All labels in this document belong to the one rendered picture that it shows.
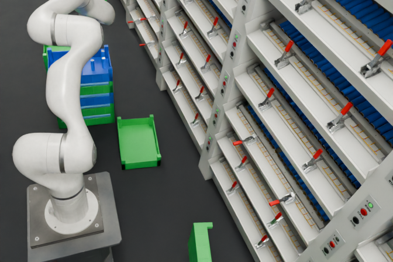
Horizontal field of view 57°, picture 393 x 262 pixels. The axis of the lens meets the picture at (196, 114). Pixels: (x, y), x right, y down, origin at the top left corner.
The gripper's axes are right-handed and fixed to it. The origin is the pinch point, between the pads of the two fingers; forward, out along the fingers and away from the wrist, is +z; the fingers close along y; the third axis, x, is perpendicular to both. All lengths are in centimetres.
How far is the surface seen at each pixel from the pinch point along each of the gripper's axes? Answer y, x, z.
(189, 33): 47.7, -5.4, -10.3
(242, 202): 57, -91, -9
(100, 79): 2.8, -19.5, 5.8
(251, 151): 53, -73, -40
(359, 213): 58, -100, -84
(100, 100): 1.7, -25.8, 19.2
